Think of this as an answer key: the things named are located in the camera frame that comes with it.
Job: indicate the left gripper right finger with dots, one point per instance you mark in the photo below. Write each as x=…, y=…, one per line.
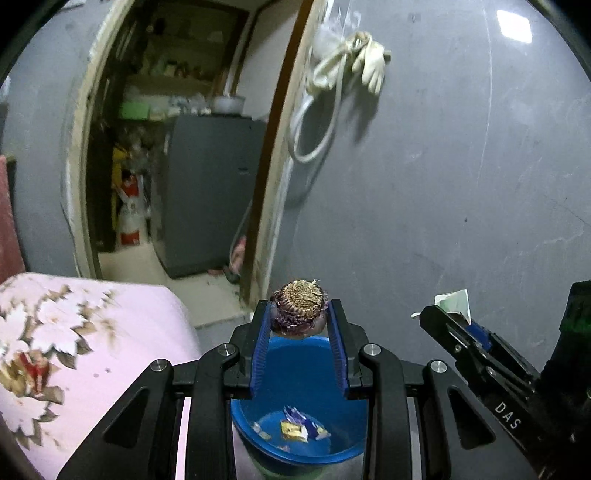
x=343, y=347

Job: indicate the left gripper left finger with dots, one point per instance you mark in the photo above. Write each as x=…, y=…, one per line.
x=259, y=339

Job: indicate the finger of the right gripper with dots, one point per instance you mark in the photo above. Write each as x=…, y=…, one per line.
x=461, y=336
x=499, y=349

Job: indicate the white green paper scrap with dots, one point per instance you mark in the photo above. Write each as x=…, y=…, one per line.
x=455, y=303

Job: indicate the brown round scrubber ball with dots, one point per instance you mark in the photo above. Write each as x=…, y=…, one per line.
x=298, y=310

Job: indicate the white red food packet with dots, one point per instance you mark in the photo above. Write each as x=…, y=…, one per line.
x=293, y=431

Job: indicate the blue snack wrapper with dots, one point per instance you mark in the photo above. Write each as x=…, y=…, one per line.
x=316, y=431

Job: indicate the blue plastic basin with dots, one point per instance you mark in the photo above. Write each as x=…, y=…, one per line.
x=301, y=374

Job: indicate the grey refrigerator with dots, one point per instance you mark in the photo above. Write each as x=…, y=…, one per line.
x=203, y=176

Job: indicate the pink floral table cloth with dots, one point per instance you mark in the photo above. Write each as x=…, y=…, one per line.
x=70, y=347

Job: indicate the metal pot on fridge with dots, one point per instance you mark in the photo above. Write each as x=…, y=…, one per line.
x=231, y=105

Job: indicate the green plastic box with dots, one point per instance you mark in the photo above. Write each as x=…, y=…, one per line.
x=134, y=110

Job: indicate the pink checked cloth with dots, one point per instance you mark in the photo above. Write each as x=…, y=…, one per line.
x=11, y=260

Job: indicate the white rubber gloves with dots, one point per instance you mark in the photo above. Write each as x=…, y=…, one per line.
x=358, y=53

